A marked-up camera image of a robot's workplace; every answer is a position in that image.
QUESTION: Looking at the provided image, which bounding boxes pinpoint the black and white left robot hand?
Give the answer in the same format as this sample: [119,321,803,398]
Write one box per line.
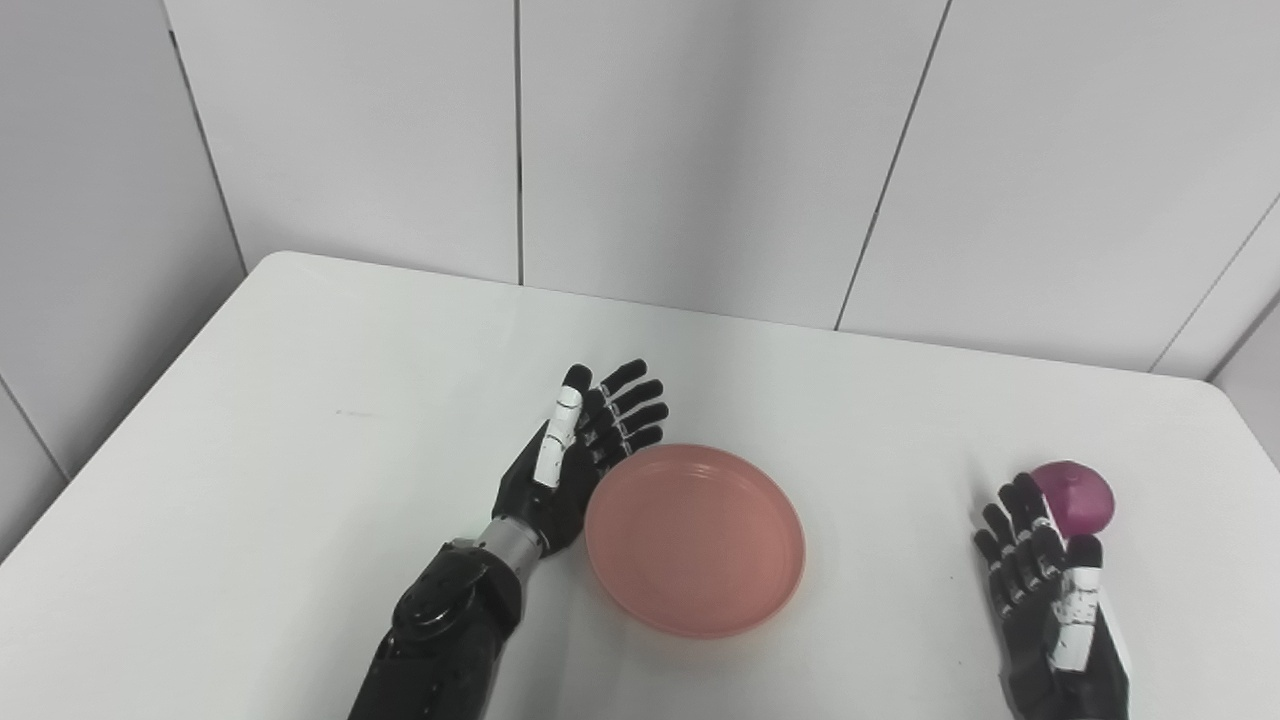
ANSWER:
[493,360,669,556]

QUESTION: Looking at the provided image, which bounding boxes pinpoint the purple red onion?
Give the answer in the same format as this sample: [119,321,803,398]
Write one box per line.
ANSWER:
[1030,461,1115,539]

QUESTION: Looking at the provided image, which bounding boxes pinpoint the pink round plate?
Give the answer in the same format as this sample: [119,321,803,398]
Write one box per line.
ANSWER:
[585,444,807,639]

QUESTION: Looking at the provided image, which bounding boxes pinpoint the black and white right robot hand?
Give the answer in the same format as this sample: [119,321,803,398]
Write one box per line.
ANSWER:
[974,473,1133,720]

